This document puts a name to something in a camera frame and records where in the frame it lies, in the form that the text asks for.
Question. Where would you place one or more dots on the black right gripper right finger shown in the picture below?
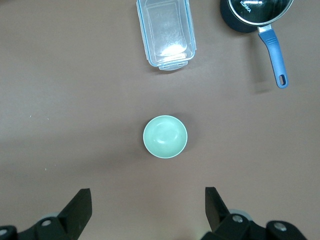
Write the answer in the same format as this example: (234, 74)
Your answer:
(220, 220)

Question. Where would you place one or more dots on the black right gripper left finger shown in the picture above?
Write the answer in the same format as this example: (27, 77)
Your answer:
(72, 220)

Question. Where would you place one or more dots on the small green bowl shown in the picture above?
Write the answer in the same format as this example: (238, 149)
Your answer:
(165, 136)

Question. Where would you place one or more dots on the clear plastic lidded container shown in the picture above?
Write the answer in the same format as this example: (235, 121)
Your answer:
(166, 32)

